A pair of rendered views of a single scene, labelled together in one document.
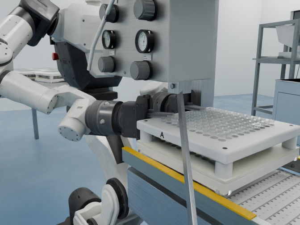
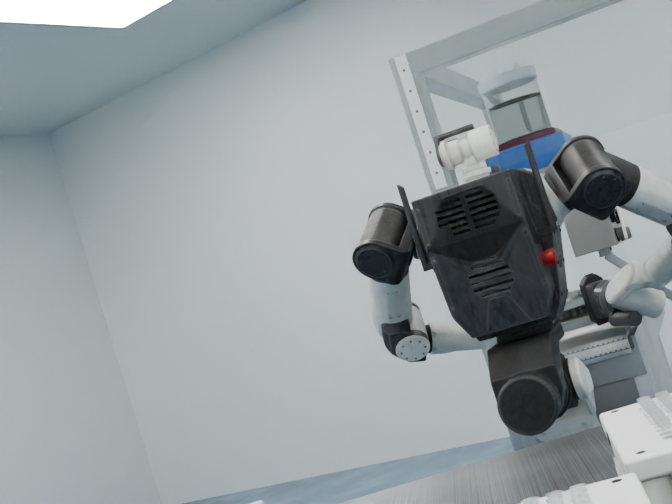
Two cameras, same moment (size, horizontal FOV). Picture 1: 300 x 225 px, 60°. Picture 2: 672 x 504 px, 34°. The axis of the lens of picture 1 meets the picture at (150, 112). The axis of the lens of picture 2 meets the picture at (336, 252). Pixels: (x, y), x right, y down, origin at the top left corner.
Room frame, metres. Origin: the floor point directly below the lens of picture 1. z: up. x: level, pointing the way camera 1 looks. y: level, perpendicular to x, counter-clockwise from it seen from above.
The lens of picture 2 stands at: (2.59, 1.87, 1.09)
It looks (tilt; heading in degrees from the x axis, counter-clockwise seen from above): 2 degrees up; 235
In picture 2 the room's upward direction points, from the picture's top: 18 degrees counter-clockwise
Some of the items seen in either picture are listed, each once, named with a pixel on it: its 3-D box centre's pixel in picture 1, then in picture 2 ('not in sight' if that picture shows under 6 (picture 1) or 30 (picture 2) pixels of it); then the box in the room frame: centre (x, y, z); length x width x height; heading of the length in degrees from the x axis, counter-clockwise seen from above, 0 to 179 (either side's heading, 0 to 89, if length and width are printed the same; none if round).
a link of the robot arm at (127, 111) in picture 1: (126, 118); (606, 298); (0.62, 0.06, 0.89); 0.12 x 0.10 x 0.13; 68
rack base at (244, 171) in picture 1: (214, 148); (577, 319); (0.54, -0.14, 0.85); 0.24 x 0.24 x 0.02; 37
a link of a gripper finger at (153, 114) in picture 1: (160, 113); not in sight; (0.59, -0.03, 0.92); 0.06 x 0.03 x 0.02; 68
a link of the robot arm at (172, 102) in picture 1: (177, 108); not in sight; (0.75, -0.08, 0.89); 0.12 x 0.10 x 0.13; 28
